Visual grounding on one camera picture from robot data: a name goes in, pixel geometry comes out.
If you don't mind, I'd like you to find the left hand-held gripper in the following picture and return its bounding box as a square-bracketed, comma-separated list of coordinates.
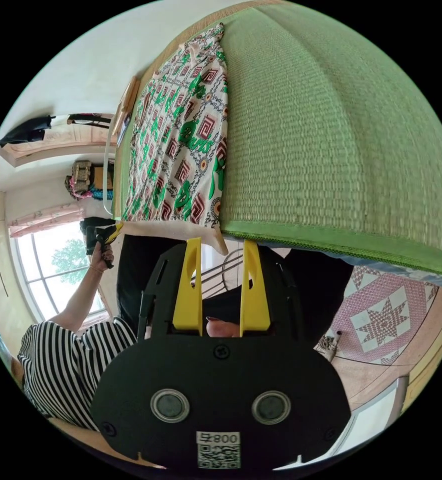
[85, 222, 125, 257]

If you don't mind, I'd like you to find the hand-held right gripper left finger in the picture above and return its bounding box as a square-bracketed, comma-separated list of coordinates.
[172, 237, 203, 337]

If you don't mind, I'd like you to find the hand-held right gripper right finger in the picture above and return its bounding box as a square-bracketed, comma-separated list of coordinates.
[239, 239, 271, 338]

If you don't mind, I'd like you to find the red green floral short-sleeve shirt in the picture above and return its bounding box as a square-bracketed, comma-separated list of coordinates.
[121, 22, 231, 257]

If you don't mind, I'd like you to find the person's left forearm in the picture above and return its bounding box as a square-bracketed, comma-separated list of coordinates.
[49, 265, 106, 332]

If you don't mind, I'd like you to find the pink floral curtain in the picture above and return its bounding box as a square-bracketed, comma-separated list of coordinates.
[9, 202, 85, 239]

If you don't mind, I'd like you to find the person's left hand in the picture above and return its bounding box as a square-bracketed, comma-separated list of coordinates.
[88, 241, 115, 275]

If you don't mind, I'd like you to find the person's right hand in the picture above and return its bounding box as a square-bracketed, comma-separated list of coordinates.
[205, 316, 241, 338]

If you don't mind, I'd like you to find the heap of bags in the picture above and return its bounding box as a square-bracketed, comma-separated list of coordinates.
[63, 159, 115, 202]

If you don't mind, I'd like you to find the arched window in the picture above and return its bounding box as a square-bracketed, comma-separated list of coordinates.
[13, 221, 107, 324]

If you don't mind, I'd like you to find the star patterned floor rug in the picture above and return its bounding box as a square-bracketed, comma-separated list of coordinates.
[328, 263, 441, 367]

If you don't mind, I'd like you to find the dark hanging garment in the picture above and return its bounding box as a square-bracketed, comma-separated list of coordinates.
[0, 115, 57, 148]

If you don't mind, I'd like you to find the person's body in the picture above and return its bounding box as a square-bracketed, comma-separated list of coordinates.
[16, 234, 356, 433]

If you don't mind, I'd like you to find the bed with green woven mat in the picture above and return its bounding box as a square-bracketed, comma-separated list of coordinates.
[110, 0, 442, 294]

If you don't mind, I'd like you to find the metal wire chair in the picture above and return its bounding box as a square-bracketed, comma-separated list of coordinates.
[190, 247, 245, 298]

